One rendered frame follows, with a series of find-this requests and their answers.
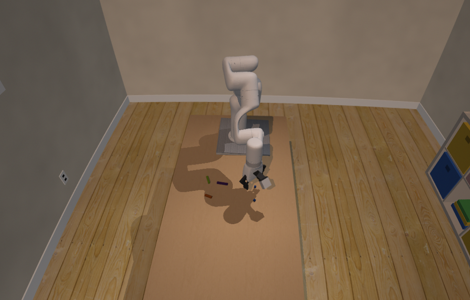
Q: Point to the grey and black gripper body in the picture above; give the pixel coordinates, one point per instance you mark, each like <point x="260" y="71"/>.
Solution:
<point x="248" y="171"/>

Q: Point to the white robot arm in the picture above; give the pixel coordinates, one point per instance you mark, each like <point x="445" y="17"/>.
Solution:
<point x="247" y="89"/>

